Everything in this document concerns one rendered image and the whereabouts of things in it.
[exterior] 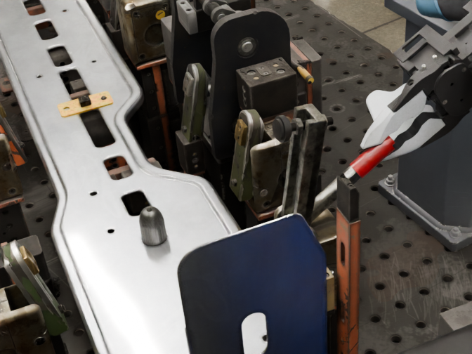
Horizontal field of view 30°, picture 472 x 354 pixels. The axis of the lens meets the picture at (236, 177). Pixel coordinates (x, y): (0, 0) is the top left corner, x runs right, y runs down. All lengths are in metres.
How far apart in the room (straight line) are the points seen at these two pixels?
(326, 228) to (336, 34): 1.12
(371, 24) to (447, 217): 2.12
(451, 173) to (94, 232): 0.61
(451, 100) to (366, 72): 0.95
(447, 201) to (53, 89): 0.67
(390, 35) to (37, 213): 2.11
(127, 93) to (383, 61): 0.77
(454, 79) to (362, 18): 2.62
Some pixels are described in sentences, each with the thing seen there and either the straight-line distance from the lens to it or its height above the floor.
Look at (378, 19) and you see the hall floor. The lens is 3.61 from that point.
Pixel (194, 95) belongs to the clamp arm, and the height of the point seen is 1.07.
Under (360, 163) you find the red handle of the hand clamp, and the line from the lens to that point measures 1.00.
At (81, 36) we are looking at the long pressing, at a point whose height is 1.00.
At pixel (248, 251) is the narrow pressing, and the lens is 0.62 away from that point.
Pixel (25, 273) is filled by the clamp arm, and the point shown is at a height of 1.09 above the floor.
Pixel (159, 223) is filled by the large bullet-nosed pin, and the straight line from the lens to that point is 1.09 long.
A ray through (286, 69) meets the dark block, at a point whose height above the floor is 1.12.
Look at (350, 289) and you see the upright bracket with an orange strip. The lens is 0.95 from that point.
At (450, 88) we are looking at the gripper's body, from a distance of 1.01.
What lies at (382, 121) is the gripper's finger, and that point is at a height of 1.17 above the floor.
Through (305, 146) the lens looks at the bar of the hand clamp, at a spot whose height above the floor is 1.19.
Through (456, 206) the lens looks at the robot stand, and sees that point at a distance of 1.50.
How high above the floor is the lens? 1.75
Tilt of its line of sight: 39 degrees down
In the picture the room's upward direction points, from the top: 6 degrees counter-clockwise
